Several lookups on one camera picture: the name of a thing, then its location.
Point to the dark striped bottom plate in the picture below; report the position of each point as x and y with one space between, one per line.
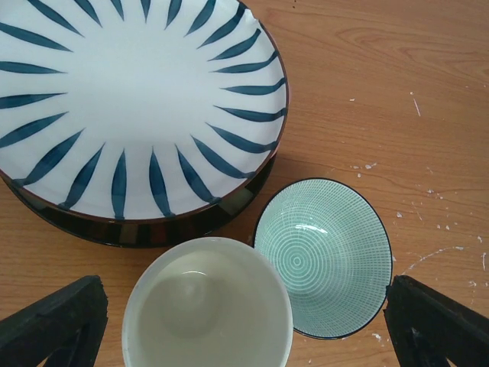
149 234

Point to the green patterned small bowl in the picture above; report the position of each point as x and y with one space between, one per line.
332 252

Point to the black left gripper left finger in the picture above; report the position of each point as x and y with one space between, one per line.
64 328

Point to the white plate with blue stripes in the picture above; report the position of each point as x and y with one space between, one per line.
137 110

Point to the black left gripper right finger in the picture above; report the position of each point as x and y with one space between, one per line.
429 329

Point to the yellow ceramic mug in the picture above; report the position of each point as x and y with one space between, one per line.
208 302

